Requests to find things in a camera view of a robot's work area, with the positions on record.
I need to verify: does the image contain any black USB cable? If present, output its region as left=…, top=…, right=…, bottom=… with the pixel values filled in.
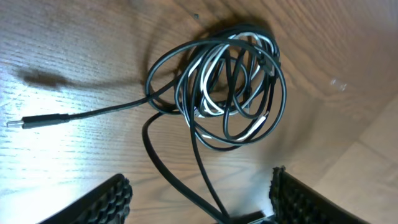
left=6, top=37, right=289, bottom=224

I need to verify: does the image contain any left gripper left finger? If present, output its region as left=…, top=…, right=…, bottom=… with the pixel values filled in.
left=40, top=174, right=133, bottom=224

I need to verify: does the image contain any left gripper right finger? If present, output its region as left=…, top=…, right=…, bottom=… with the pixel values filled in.
left=269, top=166, right=367, bottom=224

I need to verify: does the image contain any white USB cable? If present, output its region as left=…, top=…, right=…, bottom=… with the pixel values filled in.
left=183, top=30, right=276, bottom=142

